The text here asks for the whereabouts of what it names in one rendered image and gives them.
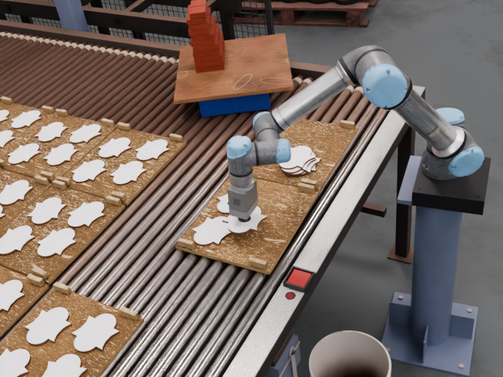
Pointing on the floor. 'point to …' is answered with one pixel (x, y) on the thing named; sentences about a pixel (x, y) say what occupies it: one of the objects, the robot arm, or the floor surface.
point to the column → (431, 294)
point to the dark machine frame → (171, 24)
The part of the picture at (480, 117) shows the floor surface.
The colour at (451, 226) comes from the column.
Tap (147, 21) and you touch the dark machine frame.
